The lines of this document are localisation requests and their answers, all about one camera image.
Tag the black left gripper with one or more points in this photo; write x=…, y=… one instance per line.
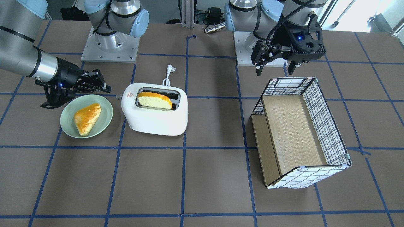
x=284, y=39

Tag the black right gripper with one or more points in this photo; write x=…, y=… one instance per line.
x=68, y=75

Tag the white two-slot toaster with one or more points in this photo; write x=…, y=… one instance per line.
x=169, y=122

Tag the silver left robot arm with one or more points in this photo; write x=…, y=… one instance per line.
x=263, y=18

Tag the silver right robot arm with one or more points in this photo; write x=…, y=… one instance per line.
x=20, y=21

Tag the bread slice in toaster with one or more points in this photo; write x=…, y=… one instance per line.
x=154, y=100

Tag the triangular golden pastry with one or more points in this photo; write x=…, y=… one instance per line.
x=86, y=117

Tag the light green plate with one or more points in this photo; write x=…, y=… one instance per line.
x=67, y=117

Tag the silver cylindrical connector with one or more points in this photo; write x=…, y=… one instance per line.
x=210, y=29

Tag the light wooden shelf board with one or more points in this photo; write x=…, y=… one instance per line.
x=288, y=146

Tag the black power adapter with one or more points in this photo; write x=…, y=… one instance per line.
x=214, y=15

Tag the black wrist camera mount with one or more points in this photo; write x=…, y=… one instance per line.
x=56, y=96

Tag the aluminium frame post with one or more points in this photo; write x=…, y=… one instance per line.
x=187, y=9

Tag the wire basket with checked liner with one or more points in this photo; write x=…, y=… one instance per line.
x=330, y=139

